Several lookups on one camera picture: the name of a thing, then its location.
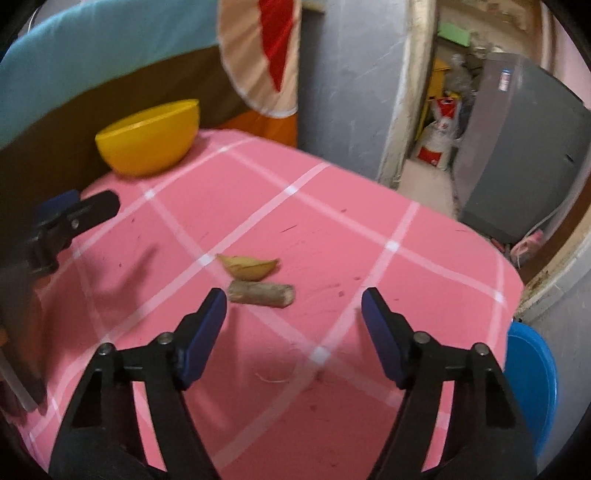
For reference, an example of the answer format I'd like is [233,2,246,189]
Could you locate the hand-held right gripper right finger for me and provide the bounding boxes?
[361,287,539,480]

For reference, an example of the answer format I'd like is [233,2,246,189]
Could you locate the white and red sack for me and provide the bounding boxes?
[417,97,462,171]

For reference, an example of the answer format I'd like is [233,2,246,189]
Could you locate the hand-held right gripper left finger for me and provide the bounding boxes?
[48,287,228,480]

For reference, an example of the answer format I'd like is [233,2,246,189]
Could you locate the yellow plastic bowl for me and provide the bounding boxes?
[95,99,201,177]

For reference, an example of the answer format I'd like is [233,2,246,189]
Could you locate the grey washing machine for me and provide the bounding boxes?
[455,52,591,245]

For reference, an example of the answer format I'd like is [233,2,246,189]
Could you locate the blue plastic bucket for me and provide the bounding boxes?
[505,322,558,457]

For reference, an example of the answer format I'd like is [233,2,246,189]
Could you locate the yellow stool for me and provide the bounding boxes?
[427,60,451,100]

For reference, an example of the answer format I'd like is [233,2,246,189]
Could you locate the pink slippers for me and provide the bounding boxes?
[510,231,543,261]

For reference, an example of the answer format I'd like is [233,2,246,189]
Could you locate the brown wooden door frame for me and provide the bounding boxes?
[524,185,591,289]

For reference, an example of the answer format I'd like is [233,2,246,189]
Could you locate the teal and brown printed blanket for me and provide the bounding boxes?
[0,0,303,148]

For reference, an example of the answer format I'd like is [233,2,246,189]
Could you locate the green box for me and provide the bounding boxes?
[436,22,472,47]

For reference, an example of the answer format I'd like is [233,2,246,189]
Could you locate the crumpled plastic bags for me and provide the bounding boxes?
[450,46,483,97]

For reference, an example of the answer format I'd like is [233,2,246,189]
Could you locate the short wood stick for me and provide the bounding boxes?
[227,281,296,308]

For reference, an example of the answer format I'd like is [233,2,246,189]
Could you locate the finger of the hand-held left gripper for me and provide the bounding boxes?
[33,189,83,227]
[27,190,122,275]

